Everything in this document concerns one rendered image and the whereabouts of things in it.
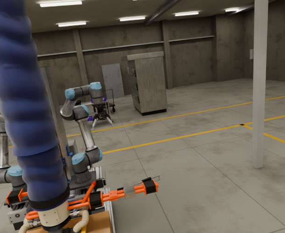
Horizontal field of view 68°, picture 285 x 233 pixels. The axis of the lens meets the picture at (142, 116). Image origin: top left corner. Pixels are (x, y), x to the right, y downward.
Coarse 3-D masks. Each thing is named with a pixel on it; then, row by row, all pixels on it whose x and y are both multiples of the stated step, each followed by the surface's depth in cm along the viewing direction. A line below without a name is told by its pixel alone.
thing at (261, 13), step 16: (256, 0) 291; (256, 16) 296; (256, 32) 301; (256, 48) 306; (256, 64) 312; (256, 80) 317; (256, 96) 323; (256, 112) 329; (256, 128) 335; (256, 144) 341; (256, 160) 348
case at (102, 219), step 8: (96, 216) 151; (104, 216) 150; (72, 224) 147; (88, 224) 145; (96, 224) 144; (104, 224) 143; (32, 232) 144; (40, 232) 143; (88, 232) 138; (96, 232) 137; (104, 232) 136; (112, 232) 157
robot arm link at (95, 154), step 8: (80, 112) 183; (88, 112) 188; (80, 120) 183; (80, 128) 186; (88, 128) 187; (88, 136) 185; (88, 144) 185; (88, 152) 184; (96, 152) 186; (96, 160) 185
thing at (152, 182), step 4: (152, 180) 140; (144, 184) 137; (148, 184) 136; (152, 184) 136; (156, 184) 135; (144, 188) 133; (148, 188) 135; (152, 188) 135; (156, 188) 135; (144, 192) 135; (148, 192) 135; (152, 192) 135
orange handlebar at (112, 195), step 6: (138, 186) 138; (24, 192) 147; (114, 192) 134; (120, 192) 135; (138, 192) 134; (102, 198) 130; (108, 198) 130; (114, 198) 131; (78, 204) 127; (84, 204) 127; (30, 216) 122; (36, 216) 122
